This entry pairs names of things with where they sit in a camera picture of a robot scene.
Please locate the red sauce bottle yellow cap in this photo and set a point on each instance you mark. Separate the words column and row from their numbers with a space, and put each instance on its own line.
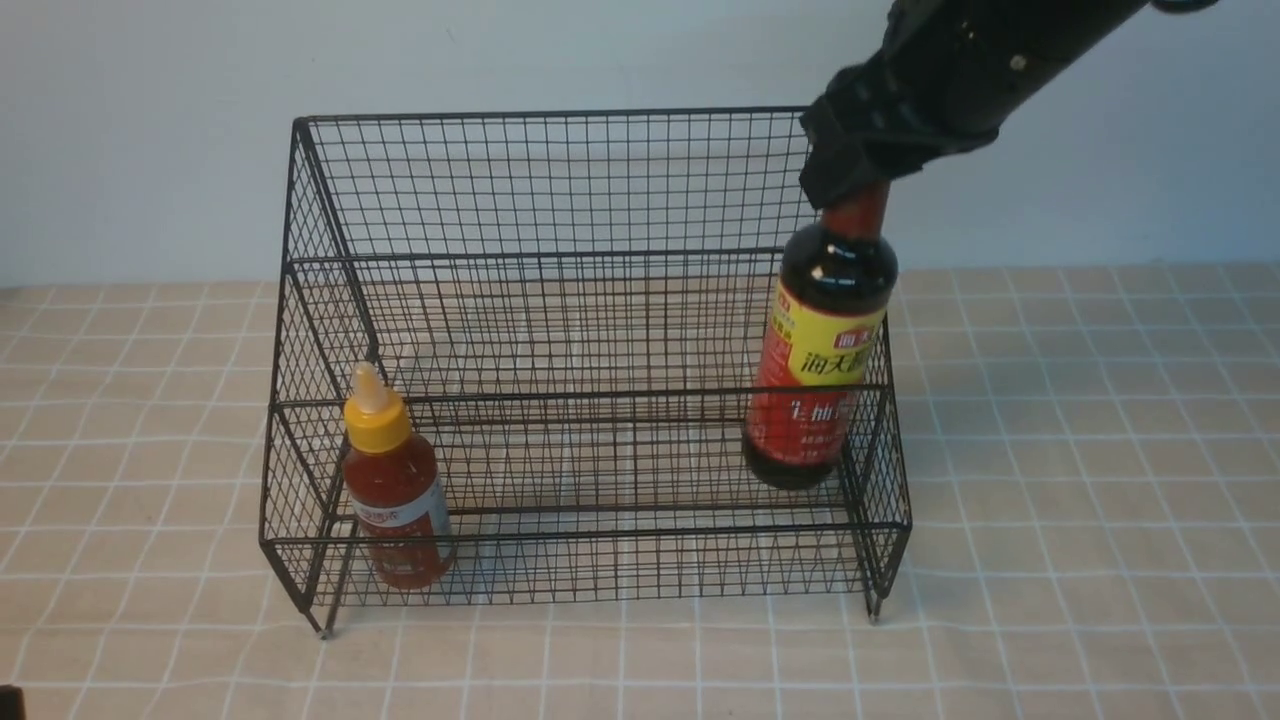
column 392, row 479

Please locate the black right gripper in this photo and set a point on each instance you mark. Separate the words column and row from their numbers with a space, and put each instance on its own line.
column 946, row 77

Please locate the black wire mesh shelf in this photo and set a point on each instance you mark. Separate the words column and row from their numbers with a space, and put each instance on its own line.
column 572, row 305

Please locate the dark soy sauce bottle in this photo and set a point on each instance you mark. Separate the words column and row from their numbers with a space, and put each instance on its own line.
column 834, row 284

